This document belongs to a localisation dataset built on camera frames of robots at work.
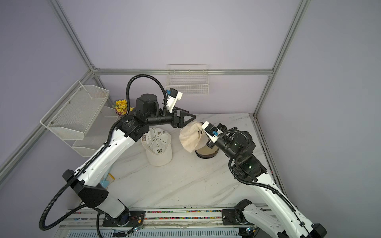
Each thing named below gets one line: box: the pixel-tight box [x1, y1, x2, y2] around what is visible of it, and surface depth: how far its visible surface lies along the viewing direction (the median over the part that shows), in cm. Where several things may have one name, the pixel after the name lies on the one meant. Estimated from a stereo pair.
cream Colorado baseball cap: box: [179, 120, 204, 154], surface depth 70 cm
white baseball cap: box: [140, 127, 173, 167], surface depth 100 cm
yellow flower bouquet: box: [113, 99, 135, 116], surface depth 94 cm
